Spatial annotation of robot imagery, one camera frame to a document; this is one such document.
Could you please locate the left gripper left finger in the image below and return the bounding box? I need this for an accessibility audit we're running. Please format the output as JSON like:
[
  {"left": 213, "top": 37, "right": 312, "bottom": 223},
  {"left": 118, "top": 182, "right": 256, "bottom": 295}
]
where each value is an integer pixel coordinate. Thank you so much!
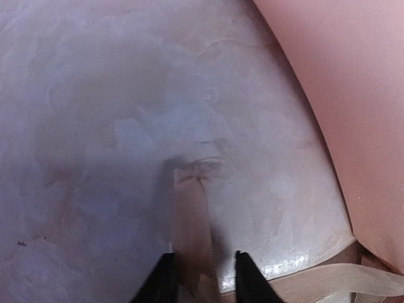
[{"left": 130, "top": 252, "right": 179, "bottom": 303}]

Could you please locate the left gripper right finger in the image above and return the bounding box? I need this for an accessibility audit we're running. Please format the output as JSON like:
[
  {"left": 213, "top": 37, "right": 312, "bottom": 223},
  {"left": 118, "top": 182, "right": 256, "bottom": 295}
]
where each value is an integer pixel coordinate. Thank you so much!
[{"left": 235, "top": 251, "right": 278, "bottom": 303}]

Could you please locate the tan ribbon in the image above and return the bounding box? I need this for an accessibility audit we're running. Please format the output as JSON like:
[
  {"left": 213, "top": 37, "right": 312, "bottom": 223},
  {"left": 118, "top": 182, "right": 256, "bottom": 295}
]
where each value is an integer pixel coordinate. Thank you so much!
[{"left": 171, "top": 157, "right": 403, "bottom": 302}]

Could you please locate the pink wrapping paper sheet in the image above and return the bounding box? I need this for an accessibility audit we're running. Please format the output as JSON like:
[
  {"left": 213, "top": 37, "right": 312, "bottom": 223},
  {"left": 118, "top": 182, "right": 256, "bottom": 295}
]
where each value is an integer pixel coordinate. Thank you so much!
[{"left": 256, "top": 1, "right": 403, "bottom": 272}]

